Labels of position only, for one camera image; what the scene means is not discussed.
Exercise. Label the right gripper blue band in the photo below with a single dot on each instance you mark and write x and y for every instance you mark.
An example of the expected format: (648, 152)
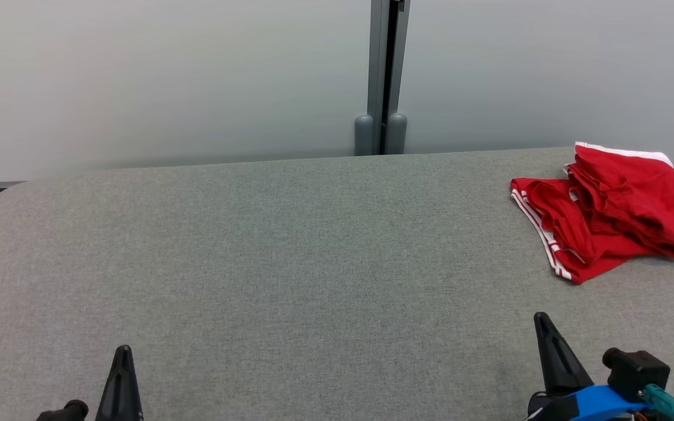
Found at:
(588, 406)

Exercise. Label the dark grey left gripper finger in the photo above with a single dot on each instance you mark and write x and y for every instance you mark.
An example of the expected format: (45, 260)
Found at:
(129, 397)
(110, 397)

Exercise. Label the red basketball jersey number 23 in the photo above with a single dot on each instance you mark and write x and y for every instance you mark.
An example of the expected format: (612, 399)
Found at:
(583, 263)

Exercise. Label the red shorts with white stripe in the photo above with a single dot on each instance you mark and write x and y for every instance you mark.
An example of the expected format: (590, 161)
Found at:
(635, 199)

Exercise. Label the grey cylindrical door bumper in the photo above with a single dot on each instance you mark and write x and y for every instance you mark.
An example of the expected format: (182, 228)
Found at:
(364, 137)
(396, 135)

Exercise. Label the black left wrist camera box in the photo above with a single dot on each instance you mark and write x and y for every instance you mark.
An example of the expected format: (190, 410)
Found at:
(71, 410)

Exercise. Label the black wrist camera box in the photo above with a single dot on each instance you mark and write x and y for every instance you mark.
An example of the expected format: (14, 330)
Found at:
(638, 371)
(71, 410)

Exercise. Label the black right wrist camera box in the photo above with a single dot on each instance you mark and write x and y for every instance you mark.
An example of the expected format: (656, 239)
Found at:
(638, 371)

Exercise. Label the grey partition door post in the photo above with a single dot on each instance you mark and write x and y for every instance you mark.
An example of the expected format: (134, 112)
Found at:
(377, 58)

